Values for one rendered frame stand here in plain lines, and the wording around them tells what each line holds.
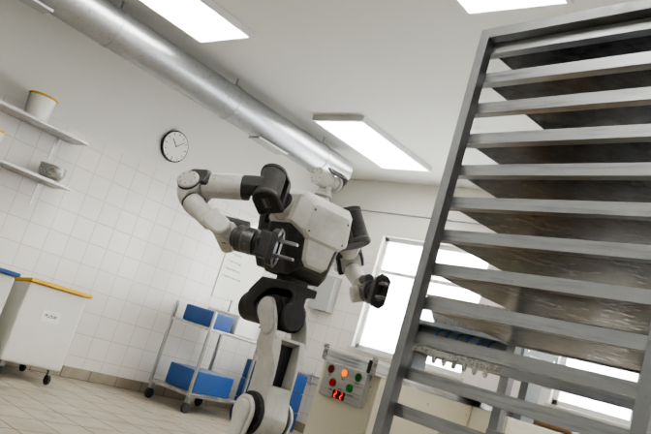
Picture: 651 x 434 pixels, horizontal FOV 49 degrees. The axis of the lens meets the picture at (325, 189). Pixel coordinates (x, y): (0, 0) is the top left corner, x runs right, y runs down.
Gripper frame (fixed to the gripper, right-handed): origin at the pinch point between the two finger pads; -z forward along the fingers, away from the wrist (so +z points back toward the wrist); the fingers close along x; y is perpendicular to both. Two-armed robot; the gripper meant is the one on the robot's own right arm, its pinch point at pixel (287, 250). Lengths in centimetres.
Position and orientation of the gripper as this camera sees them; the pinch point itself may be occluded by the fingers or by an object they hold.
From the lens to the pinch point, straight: 226.6
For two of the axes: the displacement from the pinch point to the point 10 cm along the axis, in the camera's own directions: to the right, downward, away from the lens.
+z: -9.1, -2.0, 3.7
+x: 2.9, -9.3, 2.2
